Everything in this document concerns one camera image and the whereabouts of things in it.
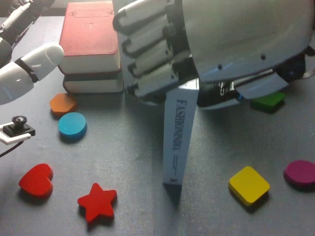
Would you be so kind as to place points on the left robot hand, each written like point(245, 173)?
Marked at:
point(233, 37)

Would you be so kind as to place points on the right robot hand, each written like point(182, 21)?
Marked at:
point(41, 59)

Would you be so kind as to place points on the white Fashionindia book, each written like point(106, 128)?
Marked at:
point(180, 127)

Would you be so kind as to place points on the orange hexagon block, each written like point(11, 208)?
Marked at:
point(62, 103)

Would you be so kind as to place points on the red embossed hardcover book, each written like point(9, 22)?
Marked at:
point(88, 32)

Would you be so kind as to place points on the dark covered thick book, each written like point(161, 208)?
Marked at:
point(93, 84)

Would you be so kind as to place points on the blue round block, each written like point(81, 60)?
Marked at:
point(72, 125)

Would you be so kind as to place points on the green block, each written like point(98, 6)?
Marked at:
point(267, 103)

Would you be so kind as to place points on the red heart block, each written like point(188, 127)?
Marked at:
point(35, 180)

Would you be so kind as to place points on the grey table cloth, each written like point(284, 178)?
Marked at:
point(137, 159)

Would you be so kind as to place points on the yellow square block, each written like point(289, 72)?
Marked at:
point(248, 184)

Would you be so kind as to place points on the magenta oval block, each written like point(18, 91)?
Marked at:
point(301, 172)

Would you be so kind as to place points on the red star block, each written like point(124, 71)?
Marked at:
point(97, 202)

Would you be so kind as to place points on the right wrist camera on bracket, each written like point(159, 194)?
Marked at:
point(18, 127)

